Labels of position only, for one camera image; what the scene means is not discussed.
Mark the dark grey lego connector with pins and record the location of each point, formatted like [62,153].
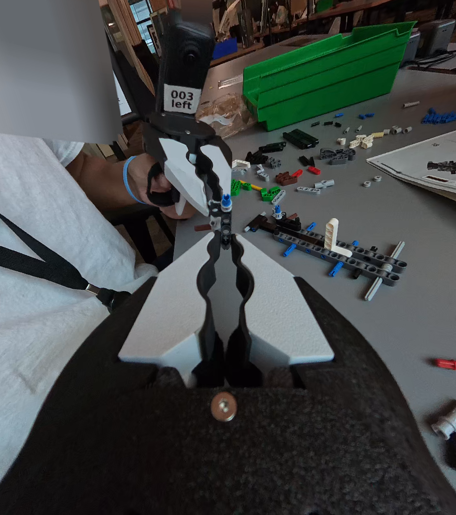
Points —
[274,163]

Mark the pile of blue lego pins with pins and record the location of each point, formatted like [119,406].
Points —
[441,116]

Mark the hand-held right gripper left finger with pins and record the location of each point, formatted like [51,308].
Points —
[163,314]

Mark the person's left forearm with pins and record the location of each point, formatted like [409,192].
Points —
[99,177]

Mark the light grey short lego beam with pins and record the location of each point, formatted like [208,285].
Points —
[280,195]

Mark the black lego panel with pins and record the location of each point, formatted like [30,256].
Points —
[300,138]

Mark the white angled lego beam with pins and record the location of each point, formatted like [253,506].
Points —
[240,164]

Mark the person's white t-shirt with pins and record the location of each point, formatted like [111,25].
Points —
[30,281]

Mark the yellow lego axle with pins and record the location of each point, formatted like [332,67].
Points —
[256,187]

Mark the grey box device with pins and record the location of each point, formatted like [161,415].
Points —
[433,38]

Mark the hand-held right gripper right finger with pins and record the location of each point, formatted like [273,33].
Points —
[284,318]

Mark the black table frame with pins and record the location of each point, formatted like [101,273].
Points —
[147,237]

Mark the grey three-hole lego beam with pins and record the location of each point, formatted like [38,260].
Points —
[307,190]

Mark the black lego beam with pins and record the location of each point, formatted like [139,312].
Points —
[256,157]

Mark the group of cream lego pieces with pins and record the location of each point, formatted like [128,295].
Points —
[360,141]

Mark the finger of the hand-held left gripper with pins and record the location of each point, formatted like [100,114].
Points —
[181,173]
[220,169]

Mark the long grey lego beam assembly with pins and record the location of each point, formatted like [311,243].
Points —
[300,245]

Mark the clear plastic bag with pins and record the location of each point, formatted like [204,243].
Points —
[228,112]

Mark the person's left hand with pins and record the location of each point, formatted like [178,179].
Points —
[139,177]

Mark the green angled lego piece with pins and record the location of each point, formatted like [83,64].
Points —
[269,194]

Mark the light grey lego connector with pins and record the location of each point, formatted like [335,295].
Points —
[451,420]

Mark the grey lego cross connector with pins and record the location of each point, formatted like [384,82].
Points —
[324,184]

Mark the blue box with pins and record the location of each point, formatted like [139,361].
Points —
[224,49]

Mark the brown lego piece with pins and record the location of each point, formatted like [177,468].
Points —
[284,180]

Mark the dark grey lego frame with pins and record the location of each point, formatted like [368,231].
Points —
[334,157]

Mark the dark green lego beam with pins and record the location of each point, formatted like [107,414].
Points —
[272,147]

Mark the blue wristband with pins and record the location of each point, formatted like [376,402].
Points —
[123,175]

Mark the black small lego piece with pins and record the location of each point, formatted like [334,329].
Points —
[306,160]

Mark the lego instruction booklet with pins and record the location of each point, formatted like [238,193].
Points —
[433,153]

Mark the black badge reel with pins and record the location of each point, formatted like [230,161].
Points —
[111,299]

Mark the red lego connector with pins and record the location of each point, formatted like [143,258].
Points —
[297,174]

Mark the green plastic bin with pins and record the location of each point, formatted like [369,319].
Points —
[324,80]

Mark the small lego pin assembly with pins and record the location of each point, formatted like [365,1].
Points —
[224,225]

